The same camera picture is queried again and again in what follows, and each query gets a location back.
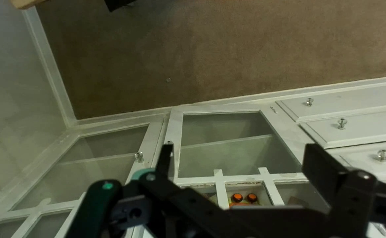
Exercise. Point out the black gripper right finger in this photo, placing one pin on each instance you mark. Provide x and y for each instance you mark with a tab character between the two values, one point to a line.
325	169

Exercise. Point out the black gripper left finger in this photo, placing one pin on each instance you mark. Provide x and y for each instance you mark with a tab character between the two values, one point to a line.
165	158

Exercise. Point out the white glass-pane cabinet door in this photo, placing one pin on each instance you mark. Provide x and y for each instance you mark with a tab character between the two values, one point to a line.
153	136
221	186

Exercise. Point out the white wooden cabinet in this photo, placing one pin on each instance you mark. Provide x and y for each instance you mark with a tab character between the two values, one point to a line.
223	104

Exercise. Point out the silver round knob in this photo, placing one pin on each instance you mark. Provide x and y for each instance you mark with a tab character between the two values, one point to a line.
139	154
382	154
308	101
341	123

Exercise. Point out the white drawer front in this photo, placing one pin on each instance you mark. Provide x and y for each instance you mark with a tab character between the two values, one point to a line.
369	127
360	156
356	99

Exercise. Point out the white drawer unit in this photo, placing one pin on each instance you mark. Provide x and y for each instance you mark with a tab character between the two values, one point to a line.
369	132

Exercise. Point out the orange toy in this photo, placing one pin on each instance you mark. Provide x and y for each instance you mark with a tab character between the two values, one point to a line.
243	197

